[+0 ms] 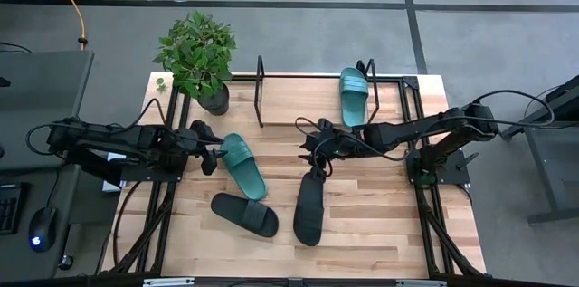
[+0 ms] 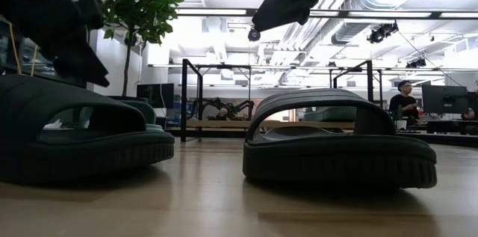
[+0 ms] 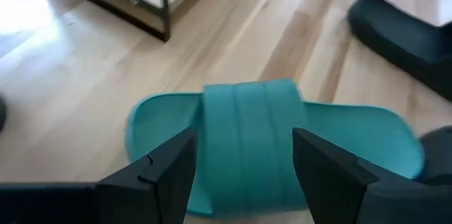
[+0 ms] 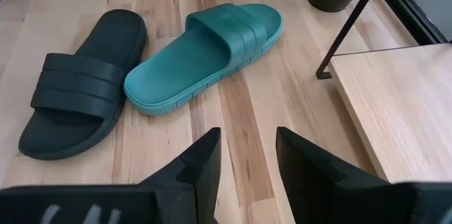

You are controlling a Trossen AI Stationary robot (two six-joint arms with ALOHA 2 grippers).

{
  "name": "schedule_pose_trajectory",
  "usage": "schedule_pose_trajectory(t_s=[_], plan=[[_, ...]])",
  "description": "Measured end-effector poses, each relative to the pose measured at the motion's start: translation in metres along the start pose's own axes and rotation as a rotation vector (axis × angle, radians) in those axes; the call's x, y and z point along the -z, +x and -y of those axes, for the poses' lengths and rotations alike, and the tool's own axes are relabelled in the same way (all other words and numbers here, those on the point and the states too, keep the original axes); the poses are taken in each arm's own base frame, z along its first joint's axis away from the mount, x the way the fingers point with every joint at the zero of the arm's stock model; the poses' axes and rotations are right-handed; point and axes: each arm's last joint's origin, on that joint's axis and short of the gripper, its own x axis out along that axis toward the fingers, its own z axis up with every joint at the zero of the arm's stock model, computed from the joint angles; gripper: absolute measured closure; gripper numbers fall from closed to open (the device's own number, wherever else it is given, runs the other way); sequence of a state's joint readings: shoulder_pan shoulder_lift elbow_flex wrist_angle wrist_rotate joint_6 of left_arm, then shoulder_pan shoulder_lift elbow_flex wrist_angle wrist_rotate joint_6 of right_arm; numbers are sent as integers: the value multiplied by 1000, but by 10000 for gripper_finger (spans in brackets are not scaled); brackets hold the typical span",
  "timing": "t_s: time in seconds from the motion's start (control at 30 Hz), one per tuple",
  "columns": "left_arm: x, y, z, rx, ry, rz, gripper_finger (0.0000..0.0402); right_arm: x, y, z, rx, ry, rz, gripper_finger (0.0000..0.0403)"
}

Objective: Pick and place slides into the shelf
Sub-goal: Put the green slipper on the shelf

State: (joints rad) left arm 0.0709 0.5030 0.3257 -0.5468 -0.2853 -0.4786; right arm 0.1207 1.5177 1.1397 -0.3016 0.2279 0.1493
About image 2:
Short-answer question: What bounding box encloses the dark office desk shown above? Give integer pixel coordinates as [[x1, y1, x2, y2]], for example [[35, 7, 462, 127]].
[[388, 118, 478, 136]]

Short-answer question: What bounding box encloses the person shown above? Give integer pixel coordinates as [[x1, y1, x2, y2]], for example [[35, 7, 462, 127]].
[[388, 79, 421, 126]]

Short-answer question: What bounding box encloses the black computer monitor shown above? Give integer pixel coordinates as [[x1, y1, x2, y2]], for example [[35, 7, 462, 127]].
[[421, 84, 470, 115], [135, 82, 176, 110]]

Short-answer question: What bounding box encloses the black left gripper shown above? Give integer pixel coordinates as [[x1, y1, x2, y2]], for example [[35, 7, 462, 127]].
[[0, 0, 111, 89]]

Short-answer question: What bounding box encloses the black overhead frame bar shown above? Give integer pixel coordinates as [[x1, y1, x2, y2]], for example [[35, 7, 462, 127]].
[[174, 7, 478, 21]]

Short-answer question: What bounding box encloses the wooden shelf black metal frame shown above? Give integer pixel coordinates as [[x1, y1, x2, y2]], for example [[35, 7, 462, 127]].
[[180, 58, 376, 143]]

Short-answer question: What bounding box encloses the green rubber slide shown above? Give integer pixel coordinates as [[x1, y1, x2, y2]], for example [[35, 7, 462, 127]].
[[303, 106, 358, 123], [119, 99, 166, 134]]

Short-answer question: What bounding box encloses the black overhead camera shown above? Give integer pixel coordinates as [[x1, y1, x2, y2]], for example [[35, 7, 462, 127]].
[[246, 26, 262, 43]]

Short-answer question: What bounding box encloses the black track spotlight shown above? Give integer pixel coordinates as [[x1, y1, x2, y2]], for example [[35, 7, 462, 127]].
[[405, 56, 427, 70], [367, 21, 400, 45]]

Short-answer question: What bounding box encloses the green leafy plant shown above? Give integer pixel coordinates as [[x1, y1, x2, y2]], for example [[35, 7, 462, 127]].
[[82, 0, 186, 98]]

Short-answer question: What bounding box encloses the black rubber slide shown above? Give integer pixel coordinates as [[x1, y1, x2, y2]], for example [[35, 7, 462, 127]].
[[0, 73, 176, 186], [241, 87, 438, 190]]

